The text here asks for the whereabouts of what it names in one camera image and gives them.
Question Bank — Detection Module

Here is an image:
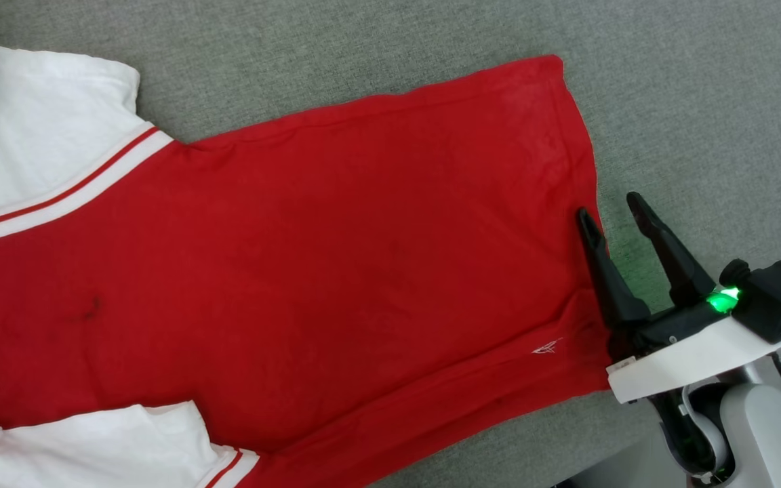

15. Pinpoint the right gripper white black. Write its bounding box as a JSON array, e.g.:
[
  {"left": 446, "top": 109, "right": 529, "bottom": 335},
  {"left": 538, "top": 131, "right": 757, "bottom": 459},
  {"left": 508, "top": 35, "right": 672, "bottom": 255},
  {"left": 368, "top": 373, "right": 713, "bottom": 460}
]
[{"left": 576, "top": 191, "right": 781, "bottom": 405}]

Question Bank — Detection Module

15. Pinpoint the red shirt with white sleeves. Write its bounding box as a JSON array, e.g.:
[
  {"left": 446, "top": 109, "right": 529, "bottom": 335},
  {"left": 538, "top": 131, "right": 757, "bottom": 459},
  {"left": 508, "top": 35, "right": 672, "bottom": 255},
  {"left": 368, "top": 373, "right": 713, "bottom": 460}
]
[{"left": 0, "top": 39, "right": 614, "bottom": 488}]

